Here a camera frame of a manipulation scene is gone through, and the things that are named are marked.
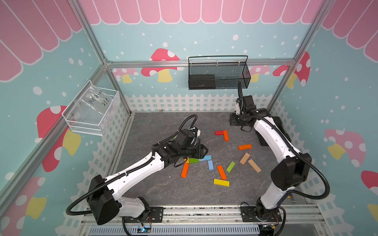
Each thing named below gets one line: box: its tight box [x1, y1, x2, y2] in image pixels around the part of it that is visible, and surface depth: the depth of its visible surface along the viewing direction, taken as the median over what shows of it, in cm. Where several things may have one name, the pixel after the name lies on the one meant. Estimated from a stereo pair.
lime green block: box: [225, 161, 236, 173], surface depth 92 cm
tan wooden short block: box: [239, 152, 251, 165], surface depth 96 cm
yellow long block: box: [213, 178, 230, 187], surface depth 87 cm
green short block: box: [189, 157, 200, 164], surface depth 94 cm
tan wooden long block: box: [248, 158, 262, 174], surface depth 93 cm
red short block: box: [214, 130, 224, 136], surface depth 111 cm
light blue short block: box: [207, 159, 215, 171], surface depth 93 cm
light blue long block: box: [198, 154, 213, 161], surface depth 96 cm
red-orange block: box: [222, 129, 230, 142], surface depth 108 cm
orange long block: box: [180, 163, 189, 178], surface depth 91 cm
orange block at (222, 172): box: [217, 165, 228, 181], surface depth 89 cm
